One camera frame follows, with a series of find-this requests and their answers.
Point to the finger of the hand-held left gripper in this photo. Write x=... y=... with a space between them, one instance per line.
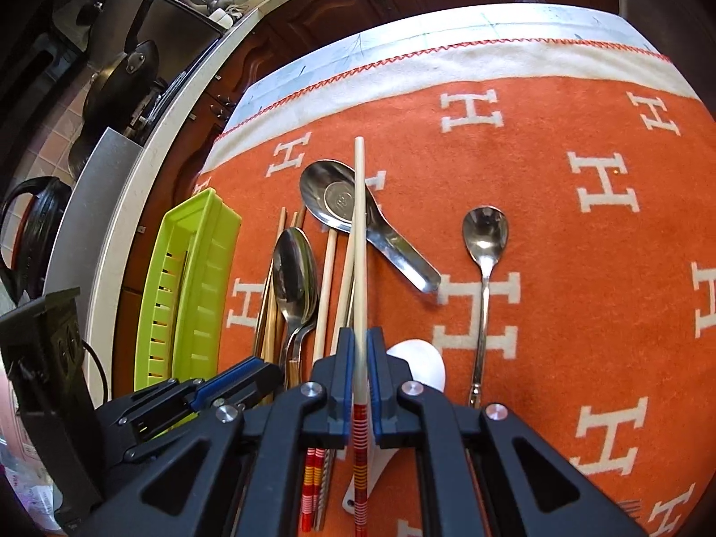
x=263 y=383
x=229 y=380

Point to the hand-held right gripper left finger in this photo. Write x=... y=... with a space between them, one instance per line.
x=341 y=380

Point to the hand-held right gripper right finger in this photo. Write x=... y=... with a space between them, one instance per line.
x=376 y=380

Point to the white ceramic spoon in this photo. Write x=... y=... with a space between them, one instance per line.
x=425 y=363

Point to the light chopstick red striped end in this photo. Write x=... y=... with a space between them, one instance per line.
x=345 y=279
x=361 y=235
x=324 y=302

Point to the large steel spoon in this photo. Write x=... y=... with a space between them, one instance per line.
x=293 y=279

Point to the green plastic utensil tray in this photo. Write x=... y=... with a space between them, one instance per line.
x=184 y=268

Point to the steel fork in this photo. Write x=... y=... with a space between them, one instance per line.
x=629 y=509

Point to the small steel spoon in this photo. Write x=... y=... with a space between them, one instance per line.
x=485 y=235

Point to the orange printed blanket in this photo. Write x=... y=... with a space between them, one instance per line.
x=559 y=291

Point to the black wok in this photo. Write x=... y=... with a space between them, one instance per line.
x=117 y=84

